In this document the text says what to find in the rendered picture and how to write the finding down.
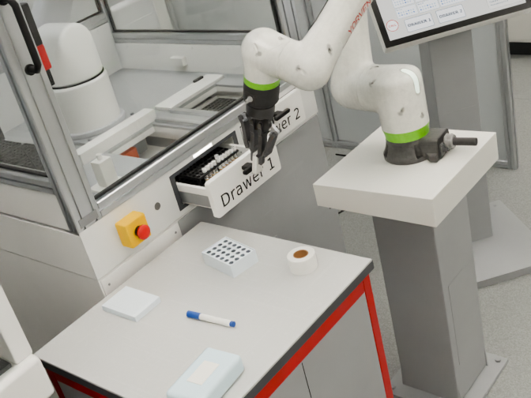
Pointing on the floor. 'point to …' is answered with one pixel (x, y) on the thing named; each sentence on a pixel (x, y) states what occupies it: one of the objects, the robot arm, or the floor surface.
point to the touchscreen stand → (456, 64)
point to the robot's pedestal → (435, 308)
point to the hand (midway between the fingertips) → (257, 162)
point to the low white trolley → (328, 317)
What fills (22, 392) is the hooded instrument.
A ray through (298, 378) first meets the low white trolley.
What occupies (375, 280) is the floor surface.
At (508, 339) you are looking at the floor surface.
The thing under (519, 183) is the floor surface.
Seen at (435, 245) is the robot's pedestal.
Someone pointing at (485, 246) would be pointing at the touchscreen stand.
